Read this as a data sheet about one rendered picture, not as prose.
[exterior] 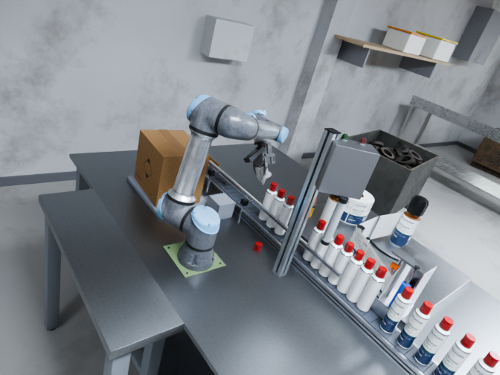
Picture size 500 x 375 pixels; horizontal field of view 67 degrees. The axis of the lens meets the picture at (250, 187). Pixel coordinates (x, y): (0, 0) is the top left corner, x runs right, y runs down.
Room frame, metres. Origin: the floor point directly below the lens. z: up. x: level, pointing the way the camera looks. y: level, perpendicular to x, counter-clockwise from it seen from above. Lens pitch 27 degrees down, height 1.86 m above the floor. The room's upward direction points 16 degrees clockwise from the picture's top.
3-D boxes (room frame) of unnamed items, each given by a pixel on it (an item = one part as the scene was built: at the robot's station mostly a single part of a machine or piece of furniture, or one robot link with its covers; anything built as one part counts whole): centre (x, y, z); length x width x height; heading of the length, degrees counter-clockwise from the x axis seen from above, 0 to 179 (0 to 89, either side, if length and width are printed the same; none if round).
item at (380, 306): (1.21, -0.66, 1.01); 0.14 x 0.13 x 0.26; 46
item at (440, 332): (1.00, -0.75, 0.98); 0.05 x 0.05 x 0.20
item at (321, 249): (1.36, -0.37, 0.98); 0.05 x 0.05 x 0.20
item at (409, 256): (1.22, -0.67, 1.14); 0.14 x 0.11 x 0.01; 46
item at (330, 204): (1.70, -0.43, 1.03); 0.09 x 0.09 x 0.30
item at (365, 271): (1.22, -0.52, 0.98); 0.05 x 0.05 x 0.20
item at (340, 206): (1.26, -0.34, 1.18); 0.04 x 0.04 x 0.21
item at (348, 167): (1.31, -0.31, 1.38); 0.17 x 0.10 x 0.19; 101
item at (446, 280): (1.68, -0.69, 0.86); 0.80 x 0.67 x 0.05; 46
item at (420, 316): (1.05, -0.70, 0.98); 0.05 x 0.05 x 0.20
